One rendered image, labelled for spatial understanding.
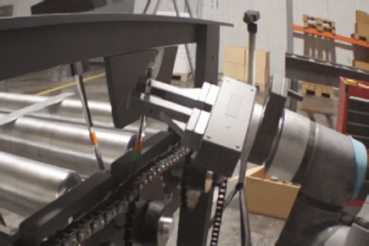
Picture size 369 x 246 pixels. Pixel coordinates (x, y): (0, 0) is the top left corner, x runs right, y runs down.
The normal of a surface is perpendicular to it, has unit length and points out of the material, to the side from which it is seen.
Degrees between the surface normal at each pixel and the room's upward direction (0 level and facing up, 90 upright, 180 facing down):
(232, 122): 33
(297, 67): 90
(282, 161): 106
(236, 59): 90
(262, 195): 90
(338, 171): 80
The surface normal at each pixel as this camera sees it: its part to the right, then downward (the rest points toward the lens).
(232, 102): 0.17, -0.69
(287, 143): -0.08, -0.01
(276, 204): -0.57, 0.14
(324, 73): -0.24, 0.20
